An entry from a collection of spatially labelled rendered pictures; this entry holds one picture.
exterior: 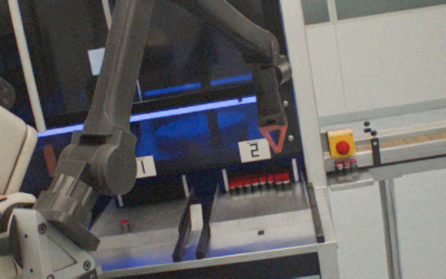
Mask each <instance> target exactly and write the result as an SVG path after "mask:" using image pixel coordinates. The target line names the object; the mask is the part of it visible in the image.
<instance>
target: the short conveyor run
mask: <svg viewBox="0 0 446 279"><path fill-rule="evenodd" d="M369 125H370V122H369V121H364V122H363V126H365V127H366V129H363V130H364V133H362V134H357V135H353V138H354V144H355V155H354V156H351V157H342V158H336V159H331V156H330V154H329V152H323V153H324V164H325V170H326V175H330V174H335V163H334V161H335V160H340V161H341V160H344V159H348V161H349V159H350V158H355V160H357V165H358V171H362V170H368V171H369V173H370V174H371V176H372V178H373V180H376V179H382V178H387V177H392V176H398V175H403V174H413V173H420V172H425V171H435V170H440V169H445V168H446V121H442V122H433V123H428V124H423V125H418V126H408V127H403V128H398V129H388V130H383V131H375V130H371V128H369Z"/></svg>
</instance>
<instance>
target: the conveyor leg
mask: <svg viewBox="0 0 446 279"><path fill-rule="evenodd" d="M398 177H402V175H398V176H392V177H387V178H382V179H376V180H374V182H375V181H378V182H379V193H380V200H381V206H382V212H381V213H382V220H383V232H384V238H385V245H386V263H387V270H388V276H389V279H403V270H402V267H403V263H402V256H401V249H400V237H399V235H400V230H399V223H398V216H397V209H396V196H395V189H394V187H395V182H394V178H398Z"/></svg>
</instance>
